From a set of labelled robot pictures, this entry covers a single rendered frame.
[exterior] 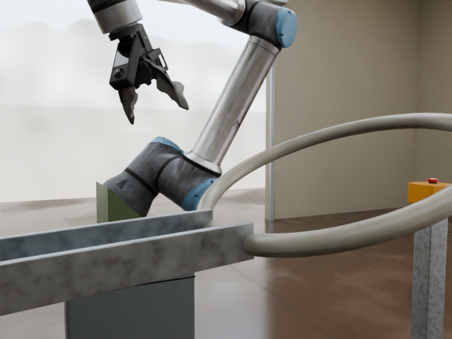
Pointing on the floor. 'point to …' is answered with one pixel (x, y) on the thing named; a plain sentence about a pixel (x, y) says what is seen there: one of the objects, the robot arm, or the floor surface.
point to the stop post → (428, 269)
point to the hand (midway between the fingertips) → (159, 119)
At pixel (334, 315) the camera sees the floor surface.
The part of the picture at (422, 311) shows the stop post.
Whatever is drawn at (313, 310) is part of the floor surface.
